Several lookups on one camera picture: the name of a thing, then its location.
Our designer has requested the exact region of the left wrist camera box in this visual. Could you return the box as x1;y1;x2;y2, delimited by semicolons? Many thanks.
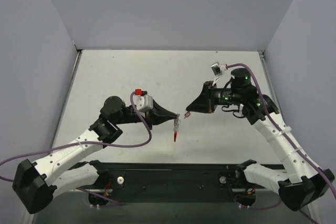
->
135;94;153;113

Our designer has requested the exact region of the purple cable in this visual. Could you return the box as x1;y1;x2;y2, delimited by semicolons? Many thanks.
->
0;89;153;183
225;62;336;201

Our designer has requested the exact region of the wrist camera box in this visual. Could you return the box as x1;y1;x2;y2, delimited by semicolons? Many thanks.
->
211;62;227;77
135;94;153;113

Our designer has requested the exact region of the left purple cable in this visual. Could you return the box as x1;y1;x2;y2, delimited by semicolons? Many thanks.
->
0;89;153;183

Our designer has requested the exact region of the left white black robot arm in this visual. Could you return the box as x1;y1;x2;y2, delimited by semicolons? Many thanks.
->
12;90;179;214

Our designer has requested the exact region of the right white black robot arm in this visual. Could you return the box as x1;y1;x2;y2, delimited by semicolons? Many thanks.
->
186;68;335;211

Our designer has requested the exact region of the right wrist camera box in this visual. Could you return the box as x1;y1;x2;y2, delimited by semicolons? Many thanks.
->
211;62;227;77

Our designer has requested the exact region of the red tagged key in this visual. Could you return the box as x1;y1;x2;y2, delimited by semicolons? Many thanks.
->
184;111;191;119

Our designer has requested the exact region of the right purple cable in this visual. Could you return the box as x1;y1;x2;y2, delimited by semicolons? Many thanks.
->
225;62;336;201

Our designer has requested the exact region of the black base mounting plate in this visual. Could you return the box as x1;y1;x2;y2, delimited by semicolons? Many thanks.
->
70;160;266;208

